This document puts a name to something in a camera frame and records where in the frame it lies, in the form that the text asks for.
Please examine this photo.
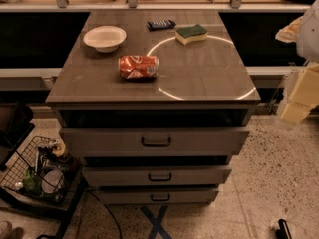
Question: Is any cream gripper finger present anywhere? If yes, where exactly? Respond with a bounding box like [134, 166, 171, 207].
[278, 64, 319, 124]

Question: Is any dented orange coke can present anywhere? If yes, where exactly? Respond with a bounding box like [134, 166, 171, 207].
[119, 55, 159, 80]

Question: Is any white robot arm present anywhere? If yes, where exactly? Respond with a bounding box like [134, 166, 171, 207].
[275, 0, 319, 124]

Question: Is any green and yellow sponge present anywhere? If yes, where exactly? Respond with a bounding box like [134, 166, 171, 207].
[175, 24, 208, 45]

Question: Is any grey drawer cabinet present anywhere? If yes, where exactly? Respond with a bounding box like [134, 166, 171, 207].
[47, 9, 260, 193]

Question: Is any dark snack bar wrapper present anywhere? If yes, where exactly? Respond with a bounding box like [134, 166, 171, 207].
[147, 20, 176, 31]

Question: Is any blue tape cross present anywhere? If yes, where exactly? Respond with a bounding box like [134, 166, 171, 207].
[141, 205, 172, 239]

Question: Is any white bowl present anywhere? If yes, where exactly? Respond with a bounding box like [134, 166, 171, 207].
[83, 26, 127, 53]

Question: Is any white cup in basket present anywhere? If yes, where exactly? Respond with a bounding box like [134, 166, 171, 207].
[41, 169, 64, 194]

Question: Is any green bag in basket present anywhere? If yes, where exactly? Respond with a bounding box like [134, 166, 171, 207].
[23, 167, 42, 194]

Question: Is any top drawer with handle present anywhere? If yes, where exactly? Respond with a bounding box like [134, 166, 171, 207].
[60, 127, 249, 157]

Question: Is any drawer with handle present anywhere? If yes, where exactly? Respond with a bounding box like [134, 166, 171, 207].
[60, 127, 249, 157]
[82, 165, 231, 187]
[96, 188, 218, 205]

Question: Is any middle drawer with handle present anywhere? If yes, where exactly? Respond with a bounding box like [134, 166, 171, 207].
[82, 165, 231, 187]

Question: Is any bottom drawer with handle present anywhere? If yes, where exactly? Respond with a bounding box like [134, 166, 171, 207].
[96, 188, 218, 205]

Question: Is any black floor cable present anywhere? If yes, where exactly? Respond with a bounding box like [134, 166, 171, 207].
[87, 189, 124, 239]

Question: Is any black wire basket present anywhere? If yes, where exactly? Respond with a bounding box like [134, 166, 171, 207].
[0, 136, 81, 204]

